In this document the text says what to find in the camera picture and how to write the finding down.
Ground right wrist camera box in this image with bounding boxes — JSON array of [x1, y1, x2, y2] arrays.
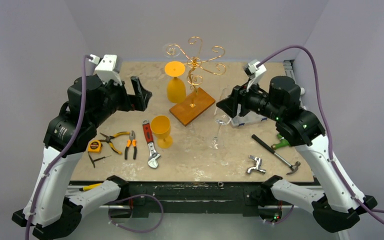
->
[[243, 59, 267, 92]]

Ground gold wire wine glass rack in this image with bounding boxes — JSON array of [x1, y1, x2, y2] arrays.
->
[[177, 36, 227, 93]]

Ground wooden rack base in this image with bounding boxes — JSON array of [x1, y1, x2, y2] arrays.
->
[[169, 87, 216, 127]]

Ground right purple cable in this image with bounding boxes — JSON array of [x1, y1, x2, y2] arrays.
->
[[256, 44, 384, 233]]

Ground red adjustable wrench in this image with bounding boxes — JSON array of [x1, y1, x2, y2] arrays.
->
[[142, 120, 161, 169]]

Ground purple loop cable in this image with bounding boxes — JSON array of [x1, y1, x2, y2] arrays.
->
[[108, 193, 165, 234]]

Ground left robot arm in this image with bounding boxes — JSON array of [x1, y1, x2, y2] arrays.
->
[[11, 75, 152, 240]]

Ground clear wine glass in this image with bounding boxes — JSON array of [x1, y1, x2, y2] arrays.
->
[[209, 106, 232, 150], [162, 43, 182, 59]]

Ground black handled hammer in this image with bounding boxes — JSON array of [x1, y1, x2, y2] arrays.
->
[[251, 134, 301, 175]]

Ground small black hex key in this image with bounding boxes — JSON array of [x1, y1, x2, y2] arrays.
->
[[87, 152, 110, 168]]

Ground yellow tape measure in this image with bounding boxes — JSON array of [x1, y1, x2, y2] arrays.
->
[[87, 140, 102, 154]]

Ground yellow handled screwdriver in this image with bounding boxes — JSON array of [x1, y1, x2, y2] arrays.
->
[[68, 183, 101, 193]]

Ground aluminium frame rail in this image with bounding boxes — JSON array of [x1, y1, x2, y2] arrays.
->
[[283, 60, 296, 81]]

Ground chrome faucet tap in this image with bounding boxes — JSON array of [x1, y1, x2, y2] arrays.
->
[[246, 155, 267, 174]]

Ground orange black pliers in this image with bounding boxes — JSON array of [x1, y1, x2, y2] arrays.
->
[[124, 130, 137, 160]]

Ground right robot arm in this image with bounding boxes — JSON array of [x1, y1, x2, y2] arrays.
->
[[216, 76, 377, 233]]

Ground yellow wine glass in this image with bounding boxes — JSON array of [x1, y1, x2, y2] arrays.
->
[[150, 115, 173, 149], [164, 61, 186, 104]]

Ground clear plastic screw box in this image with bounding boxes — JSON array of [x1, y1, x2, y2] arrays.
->
[[230, 111, 268, 128]]

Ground black table front rail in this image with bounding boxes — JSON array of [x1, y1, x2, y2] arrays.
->
[[66, 180, 312, 220]]

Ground green faucet valve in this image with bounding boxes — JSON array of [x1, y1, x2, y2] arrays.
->
[[271, 134, 291, 150]]

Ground yellow long nose pliers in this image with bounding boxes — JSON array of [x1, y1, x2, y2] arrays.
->
[[99, 131, 130, 155]]

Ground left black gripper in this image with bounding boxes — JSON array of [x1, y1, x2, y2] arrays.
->
[[89, 74, 151, 128]]

